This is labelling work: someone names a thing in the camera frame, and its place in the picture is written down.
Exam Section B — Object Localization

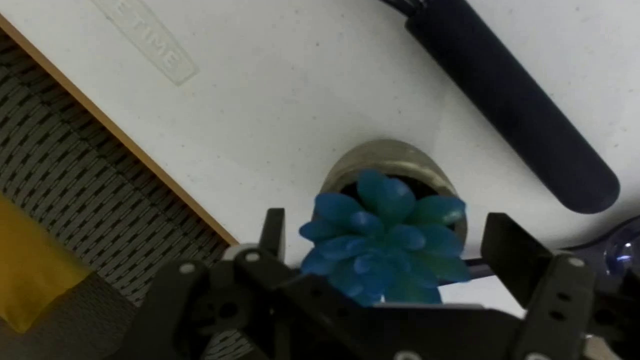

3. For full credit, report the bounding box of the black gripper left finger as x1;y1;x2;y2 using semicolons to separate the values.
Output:
126;205;302;360

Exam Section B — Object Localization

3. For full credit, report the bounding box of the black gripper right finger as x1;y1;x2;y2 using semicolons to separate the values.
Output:
480;210;640;360

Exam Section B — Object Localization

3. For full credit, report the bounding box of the blue succulent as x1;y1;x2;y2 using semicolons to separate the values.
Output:
297;137;471;308

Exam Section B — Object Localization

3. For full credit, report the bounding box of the yellow cushion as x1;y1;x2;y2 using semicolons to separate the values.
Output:
0;191;91;336

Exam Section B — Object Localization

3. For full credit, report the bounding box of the dark grey couch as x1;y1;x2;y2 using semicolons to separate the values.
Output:
0;25;232;360

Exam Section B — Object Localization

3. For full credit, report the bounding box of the black wire whisk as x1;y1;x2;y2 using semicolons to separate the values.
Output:
382;0;623;215

